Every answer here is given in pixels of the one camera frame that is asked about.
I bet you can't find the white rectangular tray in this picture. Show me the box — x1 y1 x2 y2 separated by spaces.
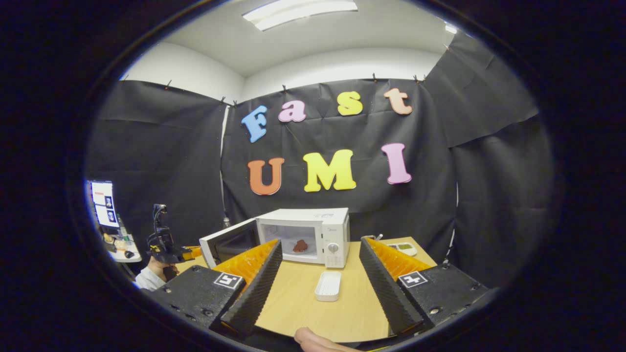
314 271 342 302

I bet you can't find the large ceiling light panel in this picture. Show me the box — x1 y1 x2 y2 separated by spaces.
242 0 358 31

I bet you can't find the white microwave oven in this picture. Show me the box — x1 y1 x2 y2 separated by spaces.
199 208 351 269

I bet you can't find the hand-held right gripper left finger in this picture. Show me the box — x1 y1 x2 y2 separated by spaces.
147 238 284 338

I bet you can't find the black backdrop cloth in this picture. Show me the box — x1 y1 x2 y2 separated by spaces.
84 32 556 289

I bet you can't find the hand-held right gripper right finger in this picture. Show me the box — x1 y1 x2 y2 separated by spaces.
359 236 491 335

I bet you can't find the white side table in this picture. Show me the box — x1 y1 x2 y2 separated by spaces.
102 230 142 263

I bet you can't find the glass turntable plate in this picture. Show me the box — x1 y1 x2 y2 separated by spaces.
286 241 318 258

